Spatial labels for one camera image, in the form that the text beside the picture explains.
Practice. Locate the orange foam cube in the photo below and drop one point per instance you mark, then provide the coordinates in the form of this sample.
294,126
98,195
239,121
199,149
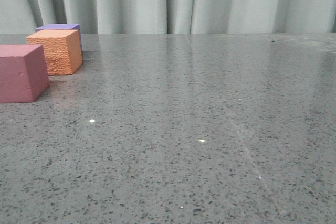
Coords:
61,48

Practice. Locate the grey-green curtain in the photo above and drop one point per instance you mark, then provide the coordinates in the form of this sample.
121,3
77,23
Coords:
171,16

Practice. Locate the purple foam cube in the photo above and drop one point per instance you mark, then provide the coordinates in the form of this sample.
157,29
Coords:
62,26

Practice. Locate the red foam cube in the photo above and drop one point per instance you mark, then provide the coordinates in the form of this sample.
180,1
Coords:
24,75

